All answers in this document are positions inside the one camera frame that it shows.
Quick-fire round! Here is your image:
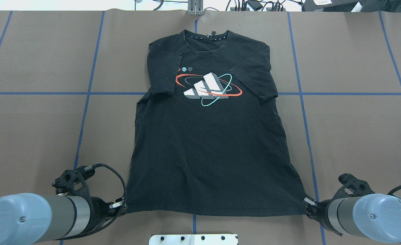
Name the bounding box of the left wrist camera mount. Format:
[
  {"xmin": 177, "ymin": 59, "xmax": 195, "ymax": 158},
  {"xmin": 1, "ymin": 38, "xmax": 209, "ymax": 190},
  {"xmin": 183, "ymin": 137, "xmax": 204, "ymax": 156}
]
[{"xmin": 52, "ymin": 166, "xmax": 96, "ymax": 199}]

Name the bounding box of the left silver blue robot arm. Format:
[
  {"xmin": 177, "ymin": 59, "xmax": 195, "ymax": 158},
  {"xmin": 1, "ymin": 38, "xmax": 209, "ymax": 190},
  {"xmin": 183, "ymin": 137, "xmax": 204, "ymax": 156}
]
[{"xmin": 0, "ymin": 193, "xmax": 126, "ymax": 245}]

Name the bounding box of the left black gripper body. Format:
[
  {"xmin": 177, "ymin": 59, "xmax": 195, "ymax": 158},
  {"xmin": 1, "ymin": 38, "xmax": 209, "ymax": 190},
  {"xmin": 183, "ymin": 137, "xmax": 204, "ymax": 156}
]
[{"xmin": 90, "ymin": 197, "xmax": 116, "ymax": 231}]

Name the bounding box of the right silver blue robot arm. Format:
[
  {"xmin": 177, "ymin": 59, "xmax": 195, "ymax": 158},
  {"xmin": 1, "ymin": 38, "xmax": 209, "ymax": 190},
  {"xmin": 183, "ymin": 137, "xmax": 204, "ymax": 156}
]
[{"xmin": 302, "ymin": 194, "xmax": 401, "ymax": 244}]

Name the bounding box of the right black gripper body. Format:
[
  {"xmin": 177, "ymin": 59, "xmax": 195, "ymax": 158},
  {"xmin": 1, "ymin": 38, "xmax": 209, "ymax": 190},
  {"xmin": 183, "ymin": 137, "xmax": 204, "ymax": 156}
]
[{"xmin": 308, "ymin": 201, "xmax": 331, "ymax": 226}]

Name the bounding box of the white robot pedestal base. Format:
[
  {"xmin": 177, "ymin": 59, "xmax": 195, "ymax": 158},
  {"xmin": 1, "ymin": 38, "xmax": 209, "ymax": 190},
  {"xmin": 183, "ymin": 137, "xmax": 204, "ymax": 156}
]
[{"xmin": 149, "ymin": 234, "xmax": 239, "ymax": 245}]

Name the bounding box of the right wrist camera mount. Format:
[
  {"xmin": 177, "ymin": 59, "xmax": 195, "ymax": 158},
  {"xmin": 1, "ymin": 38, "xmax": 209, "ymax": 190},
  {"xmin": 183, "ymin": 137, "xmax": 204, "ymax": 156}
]
[{"xmin": 333, "ymin": 173, "xmax": 375, "ymax": 199}]

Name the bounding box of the black graphic t-shirt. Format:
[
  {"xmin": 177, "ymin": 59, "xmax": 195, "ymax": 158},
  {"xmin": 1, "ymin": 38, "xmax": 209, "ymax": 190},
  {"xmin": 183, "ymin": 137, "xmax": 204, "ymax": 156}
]
[{"xmin": 126, "ymin": 30, "xmax": 306, "ymax": 217}]

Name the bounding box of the aluminium frame post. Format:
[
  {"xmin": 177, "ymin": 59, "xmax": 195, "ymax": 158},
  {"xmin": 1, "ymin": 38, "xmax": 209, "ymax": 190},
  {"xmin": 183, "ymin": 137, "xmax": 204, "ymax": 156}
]
[{"xmin": 187, "ymin": 0, "xmax": 204, "ymax": 16}]

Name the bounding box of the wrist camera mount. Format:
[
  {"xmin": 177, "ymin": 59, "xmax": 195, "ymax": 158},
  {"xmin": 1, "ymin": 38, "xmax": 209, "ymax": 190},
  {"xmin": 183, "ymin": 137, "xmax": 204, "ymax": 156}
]
[
  {"xmin": 52, "ymin": 166, "xmax": 96, "ymax": 199},
  {"xmin": 333, "ymin": 173, "xmax": 375, "ymax": 199}
]

